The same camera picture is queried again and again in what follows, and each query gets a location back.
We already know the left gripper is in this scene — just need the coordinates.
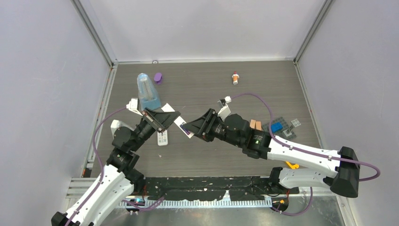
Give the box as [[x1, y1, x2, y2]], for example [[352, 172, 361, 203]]
[[131, 107, 180, 152]]

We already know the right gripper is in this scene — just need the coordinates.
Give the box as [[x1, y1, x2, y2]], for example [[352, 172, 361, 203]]
[[183, 109, 243, 148]]

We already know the white remote control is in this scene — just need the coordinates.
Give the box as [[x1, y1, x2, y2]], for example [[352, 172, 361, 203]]
[[157, 130, 168, 146]]

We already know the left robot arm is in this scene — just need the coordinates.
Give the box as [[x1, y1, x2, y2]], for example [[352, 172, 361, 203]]
[[51, 108, 180, 226]]

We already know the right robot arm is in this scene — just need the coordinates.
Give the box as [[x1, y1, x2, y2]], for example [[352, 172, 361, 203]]
[[181, 109, 360, 198]]

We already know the blue metronome in plastic wrap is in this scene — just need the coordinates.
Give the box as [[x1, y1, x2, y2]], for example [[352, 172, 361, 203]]
[[137, 73, 161, 110]]

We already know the purple plastic cap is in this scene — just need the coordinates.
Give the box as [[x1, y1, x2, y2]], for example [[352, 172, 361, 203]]
[[153, 73, 163, 85]]

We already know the left wooden block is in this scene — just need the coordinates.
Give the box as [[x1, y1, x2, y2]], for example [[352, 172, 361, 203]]
[[250, 120, 256, 129]]

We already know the wooden block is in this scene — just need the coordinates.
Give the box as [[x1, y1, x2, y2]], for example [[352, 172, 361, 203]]
[[255, 121, 263, 131], [250, 120, 256, 129]]

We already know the right wooden block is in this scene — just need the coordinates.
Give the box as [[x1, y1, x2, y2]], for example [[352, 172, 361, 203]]
[[255, 121, 263, 131]]

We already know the small toy figurine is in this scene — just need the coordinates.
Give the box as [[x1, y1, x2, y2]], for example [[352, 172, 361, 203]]
[[232, 71, 239, 85]]

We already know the grey lego baseplate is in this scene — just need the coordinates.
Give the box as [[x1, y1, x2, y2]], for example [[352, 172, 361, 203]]
[[271, 117, 297, 140]]

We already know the blue lego brick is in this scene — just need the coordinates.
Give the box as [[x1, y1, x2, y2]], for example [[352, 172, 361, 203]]
[[271, 122, 283, 133]]

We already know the small grey lego piece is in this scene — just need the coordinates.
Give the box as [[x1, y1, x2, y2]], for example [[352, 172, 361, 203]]
[[283, 125, 295, 137]]

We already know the yellow triangular tool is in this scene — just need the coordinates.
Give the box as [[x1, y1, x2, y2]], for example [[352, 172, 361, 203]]
[[286, 161, 300, 170]]

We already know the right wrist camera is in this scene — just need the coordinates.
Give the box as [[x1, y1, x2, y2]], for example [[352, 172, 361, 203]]
[[217, 96, 231, 121]]

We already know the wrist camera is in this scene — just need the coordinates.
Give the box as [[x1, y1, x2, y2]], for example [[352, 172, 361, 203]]
[[126, 98, 142, 117], [217, 96, 231, 121]]

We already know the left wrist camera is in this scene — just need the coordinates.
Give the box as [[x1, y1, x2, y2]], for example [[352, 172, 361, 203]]
[[126, 98, 142, 117]]

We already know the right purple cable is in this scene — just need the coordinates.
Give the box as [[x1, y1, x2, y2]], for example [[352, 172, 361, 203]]
[[230, 93, 381, 217]]

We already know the purple cable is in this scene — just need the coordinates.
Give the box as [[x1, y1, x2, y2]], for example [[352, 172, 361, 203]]
[[230, 93, 381, 217], [64, 106, 167, 226]]

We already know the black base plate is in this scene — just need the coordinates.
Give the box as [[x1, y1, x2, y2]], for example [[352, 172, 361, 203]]
[[131, 176, 299, 201]]

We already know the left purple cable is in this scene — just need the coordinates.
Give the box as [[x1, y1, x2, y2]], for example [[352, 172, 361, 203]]
[[64, 106, 167, 226]]

